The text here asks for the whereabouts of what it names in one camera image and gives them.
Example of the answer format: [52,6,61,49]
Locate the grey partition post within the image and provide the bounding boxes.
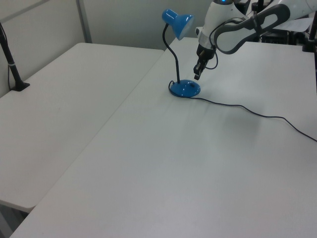
[76,0,93,44]

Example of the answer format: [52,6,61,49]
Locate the black lamp power cable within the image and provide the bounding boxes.
[168,80,317,143]

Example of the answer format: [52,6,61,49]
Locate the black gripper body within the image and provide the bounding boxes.
[196,44,216,66]

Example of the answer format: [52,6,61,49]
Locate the black clamped pole stand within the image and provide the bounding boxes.
[301,13,317,53]

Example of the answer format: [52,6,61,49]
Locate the black background equipment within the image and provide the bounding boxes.
[261,29,299,46]

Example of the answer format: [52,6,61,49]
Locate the white paper sheets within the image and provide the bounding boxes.
[282,16,314,33]

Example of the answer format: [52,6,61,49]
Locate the black pole stand with base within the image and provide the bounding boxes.
[0,21,31,92]

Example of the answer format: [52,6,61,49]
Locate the black robot wrist cable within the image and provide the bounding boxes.
[205,17,245,70]

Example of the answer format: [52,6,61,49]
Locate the blue desk lamp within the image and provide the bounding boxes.
[161,8,202,98]

